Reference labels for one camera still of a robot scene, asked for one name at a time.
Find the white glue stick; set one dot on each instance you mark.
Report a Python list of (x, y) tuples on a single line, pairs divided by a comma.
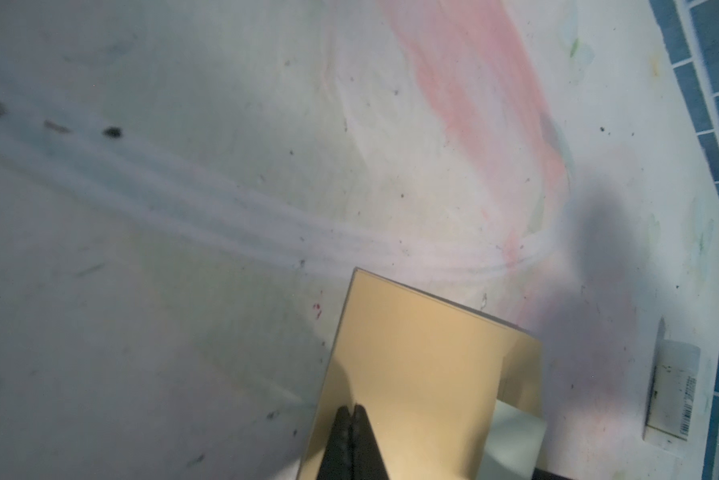
[(672, 395)]

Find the beige letter paper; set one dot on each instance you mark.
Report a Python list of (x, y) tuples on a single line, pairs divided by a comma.
[(513, 444)]

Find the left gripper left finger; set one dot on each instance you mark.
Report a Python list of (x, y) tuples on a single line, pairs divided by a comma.
[(337, 459)]

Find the yellow envelope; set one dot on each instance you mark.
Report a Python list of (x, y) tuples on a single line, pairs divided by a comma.
[(429, 373)]

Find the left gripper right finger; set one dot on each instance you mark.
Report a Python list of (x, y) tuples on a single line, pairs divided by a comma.
[(366, 459)]

